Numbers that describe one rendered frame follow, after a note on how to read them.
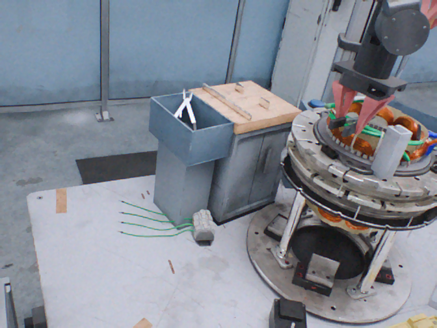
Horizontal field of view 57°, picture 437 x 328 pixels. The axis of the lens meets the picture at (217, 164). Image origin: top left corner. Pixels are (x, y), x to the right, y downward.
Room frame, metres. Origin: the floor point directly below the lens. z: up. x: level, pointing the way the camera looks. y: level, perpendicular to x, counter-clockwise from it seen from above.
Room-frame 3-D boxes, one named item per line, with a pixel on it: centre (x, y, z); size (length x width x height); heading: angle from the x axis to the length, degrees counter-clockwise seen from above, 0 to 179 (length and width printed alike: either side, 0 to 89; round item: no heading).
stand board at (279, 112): (0.90, -0.04, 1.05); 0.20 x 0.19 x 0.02; 132
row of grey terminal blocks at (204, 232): (0.74, 0.01, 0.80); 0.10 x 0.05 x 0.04; 16
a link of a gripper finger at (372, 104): (0.63, -0.21, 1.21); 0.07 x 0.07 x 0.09; 51
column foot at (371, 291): (0.62, -0.35, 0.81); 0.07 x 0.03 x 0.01; 116
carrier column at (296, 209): (0.68, -0.18, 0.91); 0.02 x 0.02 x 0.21
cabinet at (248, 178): (0.90, -0.04, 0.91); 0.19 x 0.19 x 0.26; 42
